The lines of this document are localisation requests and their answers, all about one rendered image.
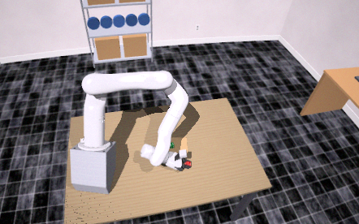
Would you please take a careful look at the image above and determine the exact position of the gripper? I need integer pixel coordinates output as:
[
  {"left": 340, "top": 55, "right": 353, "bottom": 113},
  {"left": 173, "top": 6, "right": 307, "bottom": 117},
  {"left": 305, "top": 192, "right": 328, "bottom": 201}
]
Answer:
[{"left": 165, "top": 152, "right": 191, "bottom": 171}]

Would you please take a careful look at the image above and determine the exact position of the peach flat mat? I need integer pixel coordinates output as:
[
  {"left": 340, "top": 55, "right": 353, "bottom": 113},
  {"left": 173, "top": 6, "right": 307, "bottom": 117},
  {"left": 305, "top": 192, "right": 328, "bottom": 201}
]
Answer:
[{"left": 169, "top": 137, "right": 188, "bottom": 154}]

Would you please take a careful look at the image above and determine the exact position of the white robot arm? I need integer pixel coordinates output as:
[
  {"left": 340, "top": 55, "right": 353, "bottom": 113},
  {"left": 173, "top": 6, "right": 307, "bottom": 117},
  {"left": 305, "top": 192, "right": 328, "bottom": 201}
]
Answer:
[{"left": 78, "top": 71, "right": 188, "bottom": 166}]

